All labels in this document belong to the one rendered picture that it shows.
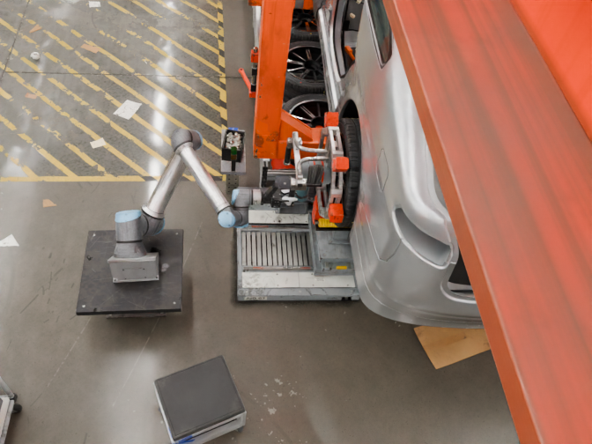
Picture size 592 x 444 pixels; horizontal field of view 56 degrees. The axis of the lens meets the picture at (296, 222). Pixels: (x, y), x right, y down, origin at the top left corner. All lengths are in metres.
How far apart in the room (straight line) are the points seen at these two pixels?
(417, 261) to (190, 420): 1.45
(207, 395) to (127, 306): 0.75
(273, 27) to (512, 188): 2.88
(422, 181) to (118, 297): 1.98
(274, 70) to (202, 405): 1.92
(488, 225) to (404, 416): 3.26
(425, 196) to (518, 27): 1.75
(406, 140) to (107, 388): 2.25
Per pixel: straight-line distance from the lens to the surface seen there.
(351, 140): 3.14
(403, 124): 2.51
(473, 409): 3.78
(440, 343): 3.88
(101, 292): 3.53
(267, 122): 3.65
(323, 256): 3.76
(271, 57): 3.34
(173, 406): 3.12
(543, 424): 0.32
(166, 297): 3.46
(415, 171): 2.36
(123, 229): 3.41
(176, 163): 3.41
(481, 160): 0.42
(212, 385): 3.15
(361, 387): 3.61
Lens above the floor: 3.26
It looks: 51 degrees down
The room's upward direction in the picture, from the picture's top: 10 degrees clockwise
